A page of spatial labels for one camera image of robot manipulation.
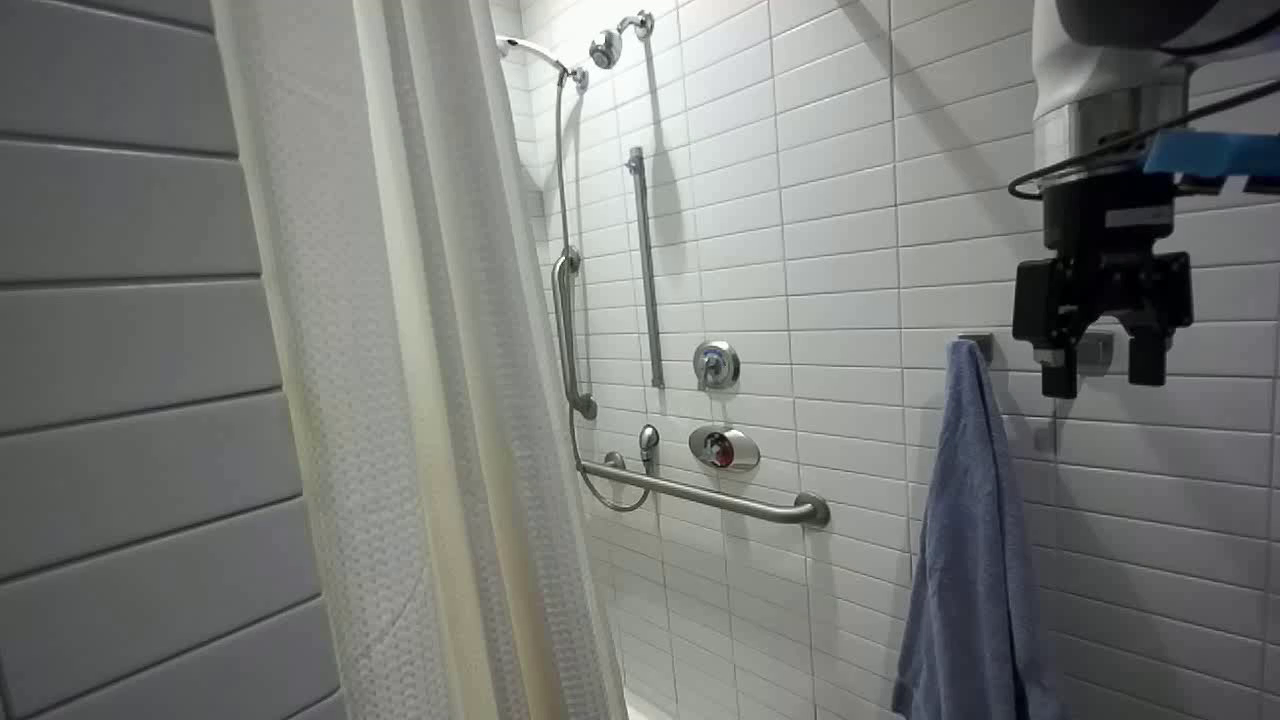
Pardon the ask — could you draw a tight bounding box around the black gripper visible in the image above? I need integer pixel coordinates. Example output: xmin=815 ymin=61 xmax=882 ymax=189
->
xmin=1011 ymin=171 xmax=1192 ymax=401

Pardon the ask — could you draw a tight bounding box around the blue towel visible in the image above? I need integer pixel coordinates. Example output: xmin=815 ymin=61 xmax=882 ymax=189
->
xmin=892 ymin=340 xmax=1069 ymax=720

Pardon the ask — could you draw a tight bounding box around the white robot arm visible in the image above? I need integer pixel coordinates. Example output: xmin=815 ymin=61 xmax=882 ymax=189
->
xmin=1008 ymin=0 xmax=1280 ymax=401

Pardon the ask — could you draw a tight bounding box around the chrome horizontal grab bar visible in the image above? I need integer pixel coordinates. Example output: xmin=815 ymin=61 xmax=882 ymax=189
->
xmin=583 ymin=463 xmax=832 ymax=529

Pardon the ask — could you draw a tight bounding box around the chrome round shower valve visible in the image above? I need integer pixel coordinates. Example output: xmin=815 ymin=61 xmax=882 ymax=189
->
xmin=691 ymin=340 xmax=739 ymax=392

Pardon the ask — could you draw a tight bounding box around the chrome vertical grab bar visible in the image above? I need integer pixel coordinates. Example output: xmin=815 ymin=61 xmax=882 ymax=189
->
xmin=624 ymin=143 xmax=664 ymax=387

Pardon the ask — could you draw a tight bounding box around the chrome shower head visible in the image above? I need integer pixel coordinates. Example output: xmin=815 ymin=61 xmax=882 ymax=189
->
xmin=589 ymin=6 xmax=656 ymax=66

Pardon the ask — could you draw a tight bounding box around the chrome handheld shower slide bar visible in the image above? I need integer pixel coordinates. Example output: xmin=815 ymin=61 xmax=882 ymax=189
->
xmin=495 ymin=34 xmax=594 ymax=419

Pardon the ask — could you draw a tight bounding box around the white shower curtain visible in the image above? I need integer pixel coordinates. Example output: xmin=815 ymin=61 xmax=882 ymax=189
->
xmin=213 ymin=0 xmax=624 ymax=720

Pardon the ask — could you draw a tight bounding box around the black cable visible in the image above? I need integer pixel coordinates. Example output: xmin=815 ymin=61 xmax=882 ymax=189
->
xmin=1004 ymin=80 xmax=1280 ymax=205

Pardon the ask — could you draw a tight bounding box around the chrome temperature control handle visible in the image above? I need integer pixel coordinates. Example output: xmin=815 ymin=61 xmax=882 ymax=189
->
xmin=689 ymin=426 xmax=758 ymax=470

